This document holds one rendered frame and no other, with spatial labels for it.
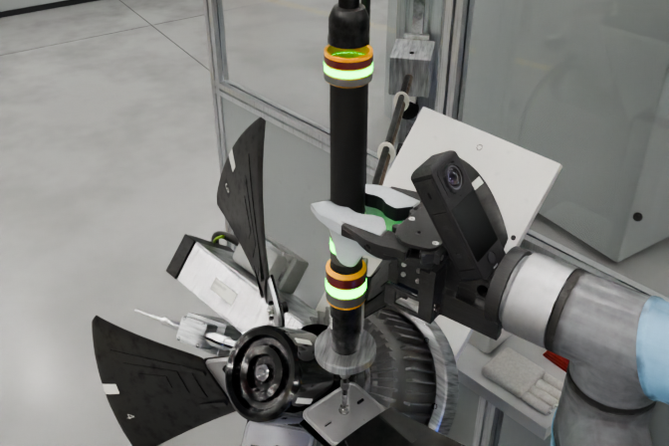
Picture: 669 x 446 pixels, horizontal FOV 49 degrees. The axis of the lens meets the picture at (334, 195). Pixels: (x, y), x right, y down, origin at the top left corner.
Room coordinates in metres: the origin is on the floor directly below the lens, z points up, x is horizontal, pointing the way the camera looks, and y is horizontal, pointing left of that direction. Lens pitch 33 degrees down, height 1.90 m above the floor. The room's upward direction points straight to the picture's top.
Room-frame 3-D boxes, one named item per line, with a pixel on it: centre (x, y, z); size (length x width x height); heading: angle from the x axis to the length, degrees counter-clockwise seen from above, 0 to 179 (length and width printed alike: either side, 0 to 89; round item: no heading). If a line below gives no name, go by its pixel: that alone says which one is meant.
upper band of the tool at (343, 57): (0.61, -0.01, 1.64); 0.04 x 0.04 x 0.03
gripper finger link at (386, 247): (0.56, -0.05, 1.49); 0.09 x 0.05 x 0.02; 62
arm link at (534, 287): (0.49, -0.18, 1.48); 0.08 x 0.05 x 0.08; 143
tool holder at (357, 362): (0.62, -0.01, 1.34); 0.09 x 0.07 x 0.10; 168
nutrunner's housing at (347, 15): (0.61, -0.01, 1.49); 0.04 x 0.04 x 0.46
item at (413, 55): (1.23, -0.14, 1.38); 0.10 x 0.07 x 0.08; 168
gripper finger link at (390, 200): (0.62, -0.04, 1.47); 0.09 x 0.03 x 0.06; 45
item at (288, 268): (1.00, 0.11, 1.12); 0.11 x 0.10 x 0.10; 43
